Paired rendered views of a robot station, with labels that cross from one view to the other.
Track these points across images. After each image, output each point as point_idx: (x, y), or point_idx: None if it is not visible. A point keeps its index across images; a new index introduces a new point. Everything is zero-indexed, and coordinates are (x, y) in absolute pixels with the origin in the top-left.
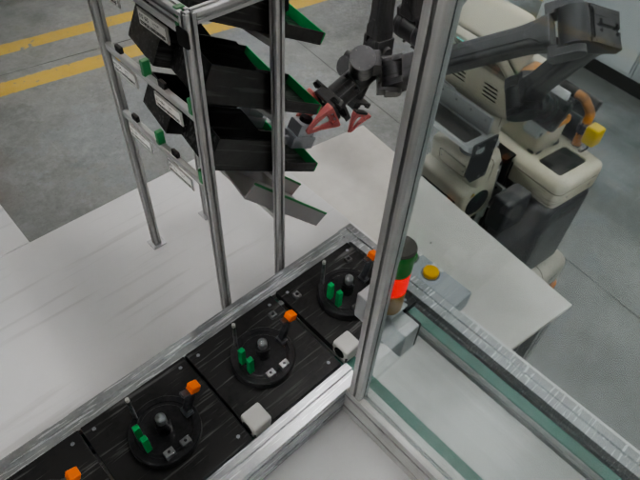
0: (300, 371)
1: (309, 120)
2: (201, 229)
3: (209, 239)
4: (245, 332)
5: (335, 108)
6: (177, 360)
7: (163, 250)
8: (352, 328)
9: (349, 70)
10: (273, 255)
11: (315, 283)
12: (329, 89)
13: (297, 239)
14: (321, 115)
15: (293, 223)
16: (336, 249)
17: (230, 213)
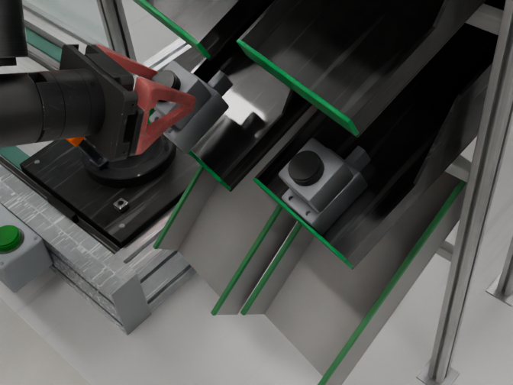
0: (196, 64)
1: (156, 74)
2: (433, 334)
3: (407, 312)
4: None
5: (85, 51)
6: None
7: (484, 276)
8: None
9: (27, 53)
10: None
11: (179, 164)
12: (94, 68)
13: (227, 338)
14: (124, 56)
15: (240, 379)
16: (141, 235)
17: (385, 383)
